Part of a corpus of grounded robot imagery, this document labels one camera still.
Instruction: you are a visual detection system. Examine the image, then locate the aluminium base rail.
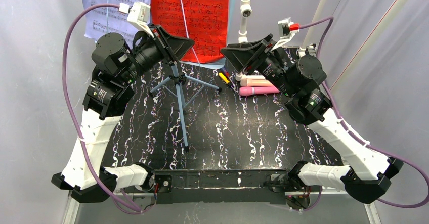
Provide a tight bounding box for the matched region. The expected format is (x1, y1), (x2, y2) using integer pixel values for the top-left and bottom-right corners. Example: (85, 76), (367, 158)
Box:
(62, 44), (382, 224)

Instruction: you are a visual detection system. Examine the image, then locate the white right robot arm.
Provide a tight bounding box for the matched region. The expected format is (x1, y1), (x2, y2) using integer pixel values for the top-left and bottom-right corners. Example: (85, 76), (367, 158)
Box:
(220, 35), (403, 204)

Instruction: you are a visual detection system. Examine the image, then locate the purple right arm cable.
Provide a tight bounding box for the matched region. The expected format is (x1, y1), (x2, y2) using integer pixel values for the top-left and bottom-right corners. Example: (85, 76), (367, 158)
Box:
(298, 16), (429, 212)

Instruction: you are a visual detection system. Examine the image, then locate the white PVC pipe frame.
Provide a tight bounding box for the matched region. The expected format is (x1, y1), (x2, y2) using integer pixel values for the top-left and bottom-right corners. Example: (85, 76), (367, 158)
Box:
(234, 0), (336, 82)

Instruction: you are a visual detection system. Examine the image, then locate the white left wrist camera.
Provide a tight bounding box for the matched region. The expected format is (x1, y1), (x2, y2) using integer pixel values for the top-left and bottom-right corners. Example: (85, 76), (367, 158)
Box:
(119, 1), (154, 38)

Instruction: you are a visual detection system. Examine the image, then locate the beige toy microphone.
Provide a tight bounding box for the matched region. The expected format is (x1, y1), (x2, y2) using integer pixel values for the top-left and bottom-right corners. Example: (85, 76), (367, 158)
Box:
(240, 75), (273, 87)

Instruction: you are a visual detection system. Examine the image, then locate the red sheet music page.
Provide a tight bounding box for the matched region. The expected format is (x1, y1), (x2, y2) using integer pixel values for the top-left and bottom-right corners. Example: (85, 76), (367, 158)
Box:
(151, 0), (229, 64)

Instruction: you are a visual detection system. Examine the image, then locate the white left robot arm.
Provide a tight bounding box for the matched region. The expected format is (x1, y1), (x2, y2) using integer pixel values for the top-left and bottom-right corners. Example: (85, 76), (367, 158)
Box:
(52, 25), (195, 203)

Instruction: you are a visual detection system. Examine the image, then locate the white diagonal pole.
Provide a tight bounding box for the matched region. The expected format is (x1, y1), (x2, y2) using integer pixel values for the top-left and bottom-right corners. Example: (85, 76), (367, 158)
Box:
(330, 0), (408, 90)

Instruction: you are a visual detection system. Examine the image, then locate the pink toy microphone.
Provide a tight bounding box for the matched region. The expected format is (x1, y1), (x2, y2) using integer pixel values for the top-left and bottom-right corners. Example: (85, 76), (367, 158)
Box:
(239, 86), (280, 96)

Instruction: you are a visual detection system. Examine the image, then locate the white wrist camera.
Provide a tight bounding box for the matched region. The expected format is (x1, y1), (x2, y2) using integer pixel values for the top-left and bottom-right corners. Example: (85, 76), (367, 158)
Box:
(119, 1), (154, 38)
(271, 17), (300, 51)

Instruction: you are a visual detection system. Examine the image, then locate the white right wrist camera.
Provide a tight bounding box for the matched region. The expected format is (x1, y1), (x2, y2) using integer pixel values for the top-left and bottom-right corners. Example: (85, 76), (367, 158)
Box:
(271, 17), (300, 51)

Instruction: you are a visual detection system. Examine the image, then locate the lavender sheet music page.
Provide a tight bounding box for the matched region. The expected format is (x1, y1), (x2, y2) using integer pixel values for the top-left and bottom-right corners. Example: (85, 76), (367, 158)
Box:
(82, 0), (151, 46)

